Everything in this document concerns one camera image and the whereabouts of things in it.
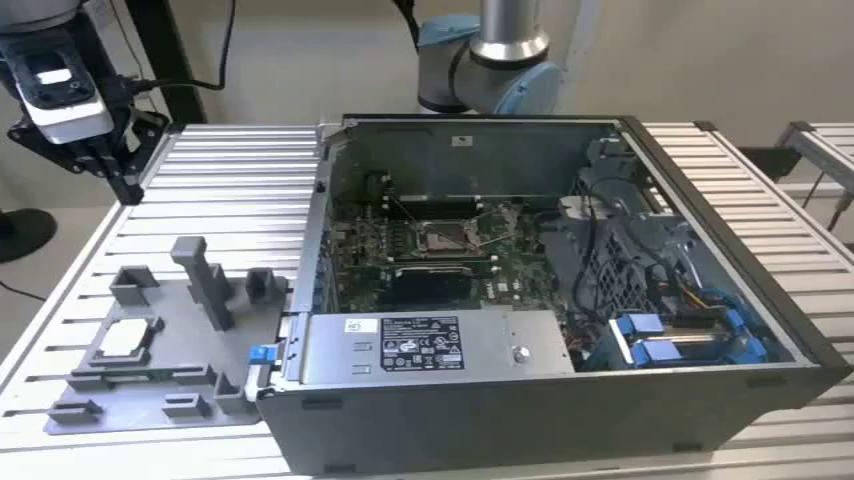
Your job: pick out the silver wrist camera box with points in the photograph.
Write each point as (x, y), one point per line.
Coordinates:
(60, 100)

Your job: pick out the black upright post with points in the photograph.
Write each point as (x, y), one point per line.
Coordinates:
(170, 60)

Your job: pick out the green RAM stick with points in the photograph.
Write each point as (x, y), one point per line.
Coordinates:
(147, 373)

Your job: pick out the grey parts rack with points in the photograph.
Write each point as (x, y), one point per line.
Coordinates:
(180, 350)

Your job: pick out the aluminium side table frame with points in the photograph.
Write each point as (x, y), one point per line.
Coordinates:
(821, 150)

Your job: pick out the CPU with silver lid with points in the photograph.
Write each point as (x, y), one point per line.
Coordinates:
(123, 337)

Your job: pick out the blue disk carrier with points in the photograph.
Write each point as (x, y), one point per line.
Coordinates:
(642, 324)
(657, 352)

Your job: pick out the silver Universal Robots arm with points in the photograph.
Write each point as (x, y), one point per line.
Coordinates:
(510, 30)

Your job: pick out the black open PC case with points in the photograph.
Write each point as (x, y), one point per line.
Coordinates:
(534, 425)

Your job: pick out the green motherboard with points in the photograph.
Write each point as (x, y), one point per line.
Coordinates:
(520, 280)

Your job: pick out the blue case latch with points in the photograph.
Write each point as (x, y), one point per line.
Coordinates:
(260, 355)

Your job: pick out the grey drive cage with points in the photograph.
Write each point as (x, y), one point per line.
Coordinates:
(601, 260)

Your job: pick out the black round stand base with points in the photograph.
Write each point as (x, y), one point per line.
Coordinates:
(23, 235)

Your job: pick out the thin socket locking lever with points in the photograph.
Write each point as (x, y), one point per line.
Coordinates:
(407, 209)

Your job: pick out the silver power supply unit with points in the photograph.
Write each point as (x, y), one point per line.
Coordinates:
(480, 345)

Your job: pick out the CPU socket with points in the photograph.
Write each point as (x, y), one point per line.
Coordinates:
(446, 237)

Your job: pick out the black RAM slot bank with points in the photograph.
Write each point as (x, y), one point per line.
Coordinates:
(460, 202)
(440, 260)

